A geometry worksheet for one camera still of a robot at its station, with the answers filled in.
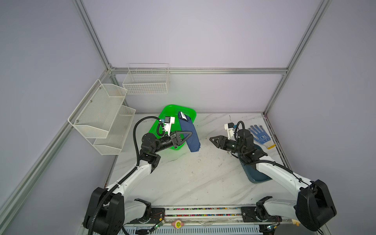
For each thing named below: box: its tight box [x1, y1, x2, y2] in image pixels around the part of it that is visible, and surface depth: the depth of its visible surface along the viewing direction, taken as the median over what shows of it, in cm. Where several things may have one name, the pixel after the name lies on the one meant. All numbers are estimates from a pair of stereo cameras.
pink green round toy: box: [171, 219, 185, 230], surface depth 69 cm
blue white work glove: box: [248, 124, 277, 150], surface depth 108 cm
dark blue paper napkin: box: [178, 111, 201, 153], surface depth 69 cm
